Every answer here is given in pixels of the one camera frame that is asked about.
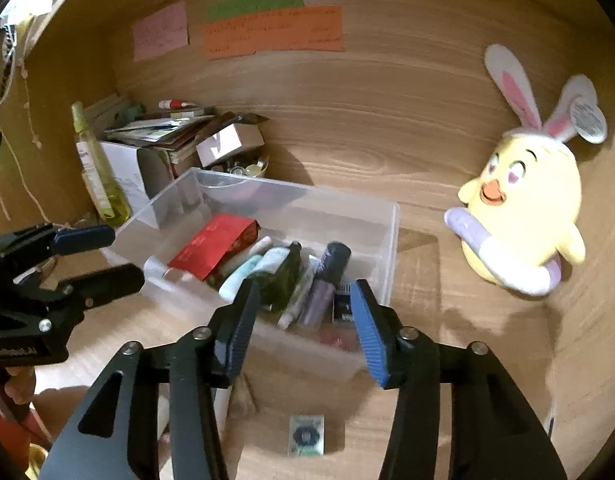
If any light green tube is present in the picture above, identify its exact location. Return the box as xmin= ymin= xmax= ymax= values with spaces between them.
xmin=218 ymin=247 xmax=288 ymax=303

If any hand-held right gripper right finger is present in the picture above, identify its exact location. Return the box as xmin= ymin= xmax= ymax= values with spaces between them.
xmin=349 ymin=279 xmax=568 ymax=480

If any green sticky note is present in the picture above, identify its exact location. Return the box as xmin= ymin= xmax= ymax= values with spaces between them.
xmin=206 ymin=0 xmax=306 ymax=23

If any green spray bottle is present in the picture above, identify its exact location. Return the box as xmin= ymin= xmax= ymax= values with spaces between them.
xmin=70 ymin=101 xmax=133 ymax=227

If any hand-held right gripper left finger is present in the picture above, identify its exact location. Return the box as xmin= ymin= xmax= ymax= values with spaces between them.
xmin=38 ymin=279 xmax=262 ymax=480

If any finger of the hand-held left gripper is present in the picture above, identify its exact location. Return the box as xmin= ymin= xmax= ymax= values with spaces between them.
xmin=0 ymin=224 xmax=116 ymax=282
xmin=15 ymin=262 xmax=146 ymax=312

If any white cable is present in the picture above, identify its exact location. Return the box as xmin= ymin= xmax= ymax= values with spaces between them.
xmin=0 ymin=20 xmax=46 ymax=221

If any purple lipstick tube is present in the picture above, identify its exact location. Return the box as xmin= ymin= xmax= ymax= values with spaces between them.
xmin=298 ymin=241 xmax=352 ymax=328

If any white paper box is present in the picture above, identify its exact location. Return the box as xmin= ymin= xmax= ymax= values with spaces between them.
xmin=100 ymin=140 xmax=176 ymax=216

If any green square flower case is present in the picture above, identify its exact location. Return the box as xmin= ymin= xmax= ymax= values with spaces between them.
xmin=288 ymin=414 xmax=325 ymax=457

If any blue staples box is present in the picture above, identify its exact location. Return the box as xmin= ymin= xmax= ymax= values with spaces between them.
xmin=332 ymin=282 xmax=358 ymax=323

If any orange sticky note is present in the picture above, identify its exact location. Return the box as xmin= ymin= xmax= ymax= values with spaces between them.
xmin=202 ymin=6 xmax=345 ymax=61

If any person's left hand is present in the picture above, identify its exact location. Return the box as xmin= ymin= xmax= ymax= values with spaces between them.
xmin=2 ymin=366 xmax=91 ymax=441

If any small white bottle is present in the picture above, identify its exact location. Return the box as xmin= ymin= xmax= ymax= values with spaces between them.
xmin=144 ymin=255 xmax=183 ymax=283

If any pink sticky note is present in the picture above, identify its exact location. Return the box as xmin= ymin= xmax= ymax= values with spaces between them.
xmin=132 ymin=0 xmax=190 ymax=62

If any red foil packet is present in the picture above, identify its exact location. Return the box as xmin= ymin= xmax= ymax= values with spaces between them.
xmin=168 ymin=213 xmax=261 ymax=281

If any yellow chick plush toy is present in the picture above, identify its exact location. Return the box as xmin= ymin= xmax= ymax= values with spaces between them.
xmin=443 ymin=43 xmax=609 ymax=298

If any glass bowl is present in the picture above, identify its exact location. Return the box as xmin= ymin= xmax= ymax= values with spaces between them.
xmin=210 ymin=155 xmax=271 ymax=178

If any clear rectangular block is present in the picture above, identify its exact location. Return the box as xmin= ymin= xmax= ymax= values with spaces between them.
xmin=226 ymin=372 xmax=258 ymax=418

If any clear plastic storage bin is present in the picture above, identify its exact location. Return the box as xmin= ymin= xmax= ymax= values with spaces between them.
xmin=105 ymin=166 xmax=402 ymax=386

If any small white cardboard box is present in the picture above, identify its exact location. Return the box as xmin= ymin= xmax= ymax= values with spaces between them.
xmin=195 ymin=122 xmax=266 ymax=168

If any white ointment tube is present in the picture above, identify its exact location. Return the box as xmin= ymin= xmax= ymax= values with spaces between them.
xmin=278 ymin=260 xmax=321 ymax=331

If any yellow soft item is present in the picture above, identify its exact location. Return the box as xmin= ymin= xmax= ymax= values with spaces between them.
xmin=25 ymin=442 xmax=51 ymax=480

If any dark green glass jar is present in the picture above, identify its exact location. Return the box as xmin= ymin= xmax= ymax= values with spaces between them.
xmin=250 ymin=241 xmax=303 ymax=311

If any stack of books and papers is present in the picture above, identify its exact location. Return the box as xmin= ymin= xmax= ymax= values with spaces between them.
xmin=85 ymin=92 xmax=228 ymax=163

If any red orange curved object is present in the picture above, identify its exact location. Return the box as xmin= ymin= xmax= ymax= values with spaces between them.
xmin=0 ymin=375 xmax=53 ymax=480

